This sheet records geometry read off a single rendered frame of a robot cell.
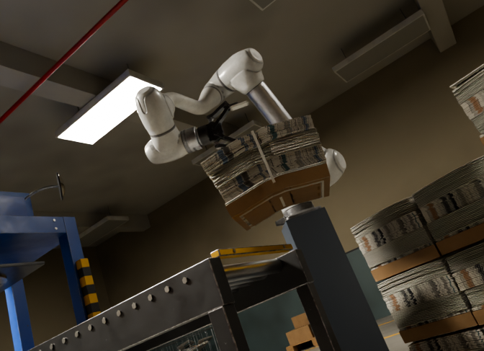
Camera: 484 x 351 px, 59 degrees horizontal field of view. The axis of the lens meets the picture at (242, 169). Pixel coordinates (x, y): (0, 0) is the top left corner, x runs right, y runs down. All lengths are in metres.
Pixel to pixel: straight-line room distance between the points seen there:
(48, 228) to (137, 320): 1.41
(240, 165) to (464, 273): 0.79
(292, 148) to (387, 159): 7.18
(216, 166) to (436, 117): 7.30
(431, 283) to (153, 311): 0.93
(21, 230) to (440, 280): 1.96
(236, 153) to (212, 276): 0.49
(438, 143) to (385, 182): 1.15
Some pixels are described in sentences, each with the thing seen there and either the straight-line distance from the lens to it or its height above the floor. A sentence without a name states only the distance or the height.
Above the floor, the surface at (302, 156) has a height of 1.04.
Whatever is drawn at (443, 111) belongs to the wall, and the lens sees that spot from 8.53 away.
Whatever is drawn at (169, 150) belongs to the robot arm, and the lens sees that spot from 1.61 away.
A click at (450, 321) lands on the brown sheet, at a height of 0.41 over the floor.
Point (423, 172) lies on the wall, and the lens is 8.39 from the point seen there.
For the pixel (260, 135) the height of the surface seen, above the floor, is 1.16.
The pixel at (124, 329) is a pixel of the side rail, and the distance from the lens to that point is 1.32.
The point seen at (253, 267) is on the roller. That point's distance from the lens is 1.38.
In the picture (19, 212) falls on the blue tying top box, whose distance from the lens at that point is 2.70.
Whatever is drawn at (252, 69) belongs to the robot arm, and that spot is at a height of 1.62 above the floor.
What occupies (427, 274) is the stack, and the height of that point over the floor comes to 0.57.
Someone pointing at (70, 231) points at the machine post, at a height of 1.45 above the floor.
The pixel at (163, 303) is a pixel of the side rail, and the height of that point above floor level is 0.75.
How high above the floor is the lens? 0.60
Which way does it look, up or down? 20 degrees up
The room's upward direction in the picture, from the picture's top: 21 degrees counter-clockwise
